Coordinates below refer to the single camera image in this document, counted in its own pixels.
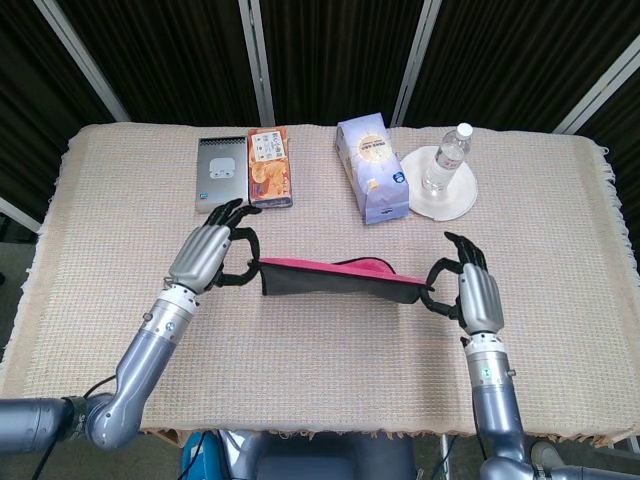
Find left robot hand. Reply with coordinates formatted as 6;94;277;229
167;198;264;294

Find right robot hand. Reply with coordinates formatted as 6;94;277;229
418;231;504;335

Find pink and black cloth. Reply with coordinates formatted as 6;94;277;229
257;255;435;305

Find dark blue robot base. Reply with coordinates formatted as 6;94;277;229
219;429;416;480

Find grey earbuds box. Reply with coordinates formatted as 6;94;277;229
194;136;250;214

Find white round plate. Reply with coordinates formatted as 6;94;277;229
399;145;479;222

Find orange snack box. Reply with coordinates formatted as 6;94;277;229
247;126;295;210

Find clear plastic water bottle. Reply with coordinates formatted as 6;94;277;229
422;122;474;197

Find beige woven tablecloth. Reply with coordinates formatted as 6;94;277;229
0;122;640;444

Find metal table leg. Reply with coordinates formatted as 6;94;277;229
438;433;454;480

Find light sneaker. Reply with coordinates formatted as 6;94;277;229
529;439;567;470

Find bright blue plastic object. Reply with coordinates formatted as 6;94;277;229
180;430;224;480

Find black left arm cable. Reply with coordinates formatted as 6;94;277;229
35;373;122;480

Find silver partition post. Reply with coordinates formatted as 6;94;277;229
238;0;277;127
552;48;640;134
390;0;442;127
0;196;42;234
33;0;130;123

